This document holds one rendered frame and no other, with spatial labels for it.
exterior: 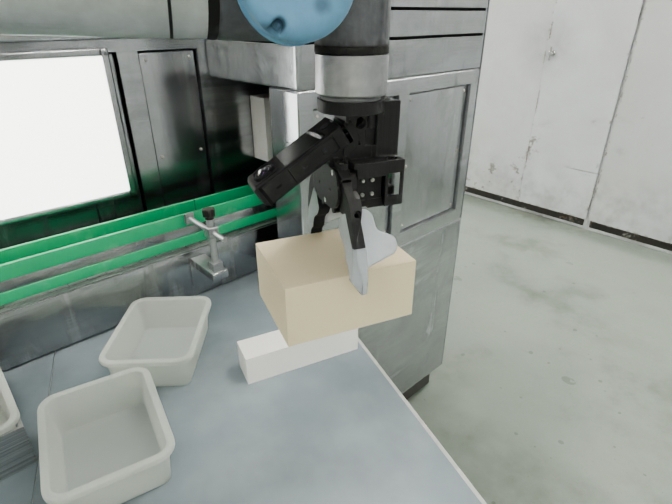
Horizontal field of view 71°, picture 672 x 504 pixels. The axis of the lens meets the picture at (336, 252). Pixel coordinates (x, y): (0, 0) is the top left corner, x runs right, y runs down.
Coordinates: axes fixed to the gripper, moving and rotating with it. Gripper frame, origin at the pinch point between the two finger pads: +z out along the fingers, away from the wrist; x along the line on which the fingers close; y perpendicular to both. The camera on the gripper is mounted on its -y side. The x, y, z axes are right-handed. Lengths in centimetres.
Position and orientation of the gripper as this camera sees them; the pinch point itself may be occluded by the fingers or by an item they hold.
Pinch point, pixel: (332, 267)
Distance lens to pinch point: 57.6
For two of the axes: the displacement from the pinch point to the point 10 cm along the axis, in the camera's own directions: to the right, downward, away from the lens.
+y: 9.2, -1.8, 3.6
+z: -0.1, 8.9, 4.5
